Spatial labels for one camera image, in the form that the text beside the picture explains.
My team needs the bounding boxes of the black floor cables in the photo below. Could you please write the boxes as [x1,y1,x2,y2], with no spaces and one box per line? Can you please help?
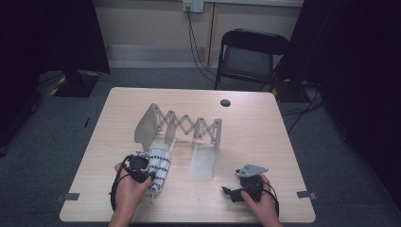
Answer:
[282,79,325,133]

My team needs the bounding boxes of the black curtain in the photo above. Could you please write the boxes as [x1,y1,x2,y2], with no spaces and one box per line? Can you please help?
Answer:
[0,0,112,149]
[277,0,401,200]

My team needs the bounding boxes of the black stand base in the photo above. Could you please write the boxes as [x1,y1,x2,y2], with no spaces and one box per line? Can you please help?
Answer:
[50,69,100,98]

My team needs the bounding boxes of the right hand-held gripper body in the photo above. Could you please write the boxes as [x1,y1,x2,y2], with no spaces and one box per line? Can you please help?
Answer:
[235,164,270,203]

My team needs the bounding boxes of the expandable grey metal bookend rack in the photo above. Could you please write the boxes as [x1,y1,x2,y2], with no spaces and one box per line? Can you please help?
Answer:
[133,102,223,180]

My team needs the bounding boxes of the person's left hand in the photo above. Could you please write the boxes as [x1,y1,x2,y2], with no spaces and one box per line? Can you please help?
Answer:
[113,162,152,218]

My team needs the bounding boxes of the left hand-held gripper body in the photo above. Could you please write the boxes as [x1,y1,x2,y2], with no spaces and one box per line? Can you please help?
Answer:
[124,154,156,184]

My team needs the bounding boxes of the black folding chair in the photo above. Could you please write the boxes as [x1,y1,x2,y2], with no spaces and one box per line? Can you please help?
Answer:
[214,28,290,93]

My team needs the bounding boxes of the white wall socket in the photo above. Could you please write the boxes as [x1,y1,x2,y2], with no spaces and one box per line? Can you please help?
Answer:
[183,0,204,13]

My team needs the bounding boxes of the white knit cloth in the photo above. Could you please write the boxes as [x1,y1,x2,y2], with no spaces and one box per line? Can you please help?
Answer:
[138,148,172,203]

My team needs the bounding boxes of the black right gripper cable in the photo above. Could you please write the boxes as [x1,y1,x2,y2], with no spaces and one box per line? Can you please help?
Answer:
[263,183,281,218]

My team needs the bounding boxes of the grey tape strip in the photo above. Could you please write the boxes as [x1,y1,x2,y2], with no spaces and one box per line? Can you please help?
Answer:
[54,192,80,203]
[296,190,317,201]

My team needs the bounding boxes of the person's right hand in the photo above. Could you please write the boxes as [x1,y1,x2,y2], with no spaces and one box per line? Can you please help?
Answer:
[240,175,280,222]

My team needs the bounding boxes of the black power cable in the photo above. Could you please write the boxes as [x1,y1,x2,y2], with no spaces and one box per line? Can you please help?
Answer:
[187,9,218,85]
[186,9,218,78]

